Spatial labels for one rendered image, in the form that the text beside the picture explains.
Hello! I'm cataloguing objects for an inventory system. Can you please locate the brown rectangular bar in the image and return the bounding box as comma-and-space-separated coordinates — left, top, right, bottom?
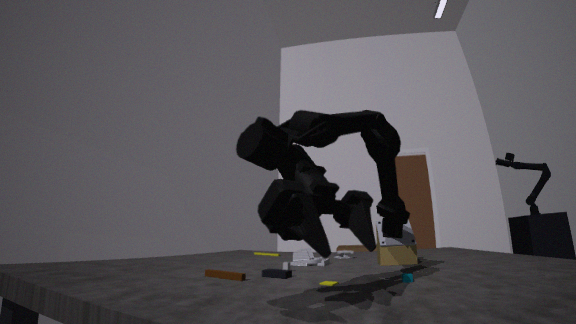
205, 269, 246, 281

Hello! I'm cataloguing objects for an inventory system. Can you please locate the small teal block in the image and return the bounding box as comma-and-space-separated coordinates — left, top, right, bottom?
402, 273, 413, 283

